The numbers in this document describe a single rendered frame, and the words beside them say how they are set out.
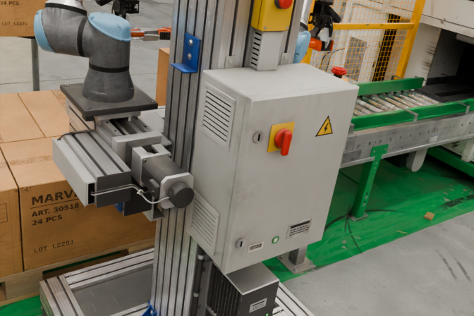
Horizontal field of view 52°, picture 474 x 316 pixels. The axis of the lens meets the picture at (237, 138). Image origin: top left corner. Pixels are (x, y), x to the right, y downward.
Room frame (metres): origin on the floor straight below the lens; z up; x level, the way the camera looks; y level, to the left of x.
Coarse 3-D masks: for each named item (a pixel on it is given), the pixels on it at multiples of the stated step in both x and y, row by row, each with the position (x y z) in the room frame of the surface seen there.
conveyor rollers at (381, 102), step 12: (360, 96) 3.29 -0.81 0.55; (372, 96) 3.33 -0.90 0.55; (384, 96) 3.37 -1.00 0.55; (396, 96) 3.47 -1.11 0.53; (408, 96) 3.50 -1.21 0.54; (420, 96) 3.53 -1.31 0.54; (360, 108) 3.05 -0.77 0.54; (372, 108) 3.08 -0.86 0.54; (384, 108) 3.12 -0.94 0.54; (396, 108) 3.15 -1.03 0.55
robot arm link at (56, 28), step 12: (60, 0) 1.37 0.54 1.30; (72, 0) 1.39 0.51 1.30; (48, 12) 1.36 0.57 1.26; (60, 12) 1.35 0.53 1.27; (72, 12) 1.36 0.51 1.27; (84, 12) 1.40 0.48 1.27; (36, 24) 1.34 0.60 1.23; (48, 24) 1.34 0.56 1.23; (60, 24) 1.34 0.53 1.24; (72, 24) 1.34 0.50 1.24; (36, 36) 1.33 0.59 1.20; (48, 36) 1.33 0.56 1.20; (60, 36) 1.33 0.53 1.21; (72, 36) 1.33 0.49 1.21; (48, 48) 1.34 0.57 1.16; (60, 48) 1.33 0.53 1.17; (72, 48) 1.33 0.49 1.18
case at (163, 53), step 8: (160, 48) 2.30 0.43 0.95; (168, 48) 2.32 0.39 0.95; (160, 56) 2.28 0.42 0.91; (168, 56) 2.22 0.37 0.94; (160, 64) 2.28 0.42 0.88; (168, 64) 2.21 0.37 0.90; (160, 72) 2.27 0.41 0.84; (160, 80) 2.27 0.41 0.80; (160, 88) 2.26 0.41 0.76; (160, 96) 2.26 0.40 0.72; (160, 104) 2.25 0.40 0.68
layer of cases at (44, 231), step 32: (0, 96) 2.38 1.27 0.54; (32, 96) 2.45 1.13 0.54; (64, 96) 2.51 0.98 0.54; (0, 128) 2.01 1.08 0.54; (32, 128) 2.06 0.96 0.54; (64, 128) 2.11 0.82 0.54; (0, 160) 1.73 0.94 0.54; (32, 160) 1.77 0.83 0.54; (0, 192) 1.52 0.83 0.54; (32, 192) 1.58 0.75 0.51; (64, 192) 1.66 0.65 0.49; (0, 224) 1.51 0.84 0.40; (32, 224) 1.58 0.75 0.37; (64, 224) 1.65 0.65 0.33; (96, 224) 1.74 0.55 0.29; (128, 224) 1.83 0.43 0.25; (0, 256) 1.51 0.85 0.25; (32, 256) 1.58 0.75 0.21; (64, 256) 1.65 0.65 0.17
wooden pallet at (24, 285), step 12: (144, 240) 1.87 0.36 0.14; (108, 252) 1.77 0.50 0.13; (132, 252) 1.84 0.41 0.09; (60, 264) 1.64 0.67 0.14; (84, 264) 1.79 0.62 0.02; (96, 264) 1.81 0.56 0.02; (12, 276) 1.53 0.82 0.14; (24, 276) 1.55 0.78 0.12; (36, 276) 1.58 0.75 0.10; (48, 276) 1.68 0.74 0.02; (0, 288) 1.57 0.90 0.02; (12, 288) 1.52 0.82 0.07; (24, 288) 1.55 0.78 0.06; (36, 288) 1.58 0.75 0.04; (0, 300) 1.50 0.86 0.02; (12, 300) 1.52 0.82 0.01
